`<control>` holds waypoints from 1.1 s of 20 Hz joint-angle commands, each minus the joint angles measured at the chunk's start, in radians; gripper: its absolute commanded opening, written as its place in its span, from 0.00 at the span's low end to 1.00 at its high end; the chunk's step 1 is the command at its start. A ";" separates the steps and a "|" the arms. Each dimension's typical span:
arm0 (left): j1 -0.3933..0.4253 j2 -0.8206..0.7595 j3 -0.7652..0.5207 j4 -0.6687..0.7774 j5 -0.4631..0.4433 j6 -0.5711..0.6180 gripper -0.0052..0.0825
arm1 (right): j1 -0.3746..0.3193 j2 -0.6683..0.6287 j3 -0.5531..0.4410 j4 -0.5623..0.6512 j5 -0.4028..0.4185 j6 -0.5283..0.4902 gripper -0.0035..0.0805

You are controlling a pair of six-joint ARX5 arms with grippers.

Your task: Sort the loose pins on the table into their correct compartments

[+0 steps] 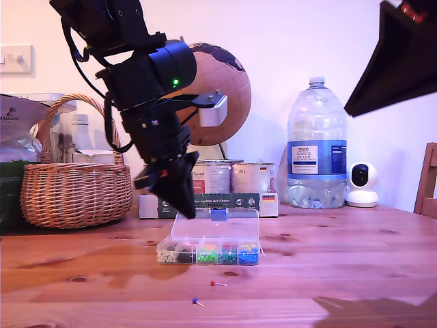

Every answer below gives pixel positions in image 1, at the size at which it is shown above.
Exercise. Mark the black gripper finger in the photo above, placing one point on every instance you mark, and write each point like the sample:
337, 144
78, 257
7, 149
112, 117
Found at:
399, 68

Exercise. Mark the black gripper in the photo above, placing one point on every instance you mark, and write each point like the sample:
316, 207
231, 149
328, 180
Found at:
153, 136

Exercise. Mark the blue-headed pin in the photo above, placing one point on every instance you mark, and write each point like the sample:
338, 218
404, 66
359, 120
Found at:
195, 300

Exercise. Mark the cardboard tray green label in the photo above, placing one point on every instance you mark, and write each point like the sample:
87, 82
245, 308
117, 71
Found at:
239, 201

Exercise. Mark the clear plastic pin organizer box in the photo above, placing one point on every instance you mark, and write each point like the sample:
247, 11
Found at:
218, 232

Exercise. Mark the silver can pale label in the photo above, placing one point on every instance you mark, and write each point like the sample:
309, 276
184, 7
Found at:
252, 177

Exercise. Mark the pale paper carton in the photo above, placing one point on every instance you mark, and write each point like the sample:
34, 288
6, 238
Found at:
92, 158

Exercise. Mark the cork globe on stand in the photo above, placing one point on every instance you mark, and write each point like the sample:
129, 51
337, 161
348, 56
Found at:
232, 85

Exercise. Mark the large clear water bottle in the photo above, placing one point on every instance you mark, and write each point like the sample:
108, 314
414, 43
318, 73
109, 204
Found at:
317, 136

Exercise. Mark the red-headed pin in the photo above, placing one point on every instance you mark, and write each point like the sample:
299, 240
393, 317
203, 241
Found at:
212, 283

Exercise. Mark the white plastic bottle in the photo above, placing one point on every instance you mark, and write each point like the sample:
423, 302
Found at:
83, 133

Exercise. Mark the wooden chair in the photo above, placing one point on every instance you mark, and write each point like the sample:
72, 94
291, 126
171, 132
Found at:
426, 184

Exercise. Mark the silver green pet food bag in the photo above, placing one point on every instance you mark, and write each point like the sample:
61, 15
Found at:
10, 205

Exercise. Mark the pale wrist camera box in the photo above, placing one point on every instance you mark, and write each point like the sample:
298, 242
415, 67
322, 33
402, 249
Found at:
213, 116

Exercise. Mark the small white round camera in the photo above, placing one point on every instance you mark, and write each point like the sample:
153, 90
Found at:
362, 184

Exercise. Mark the white wall light switch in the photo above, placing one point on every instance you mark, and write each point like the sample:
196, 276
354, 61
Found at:
20, 61

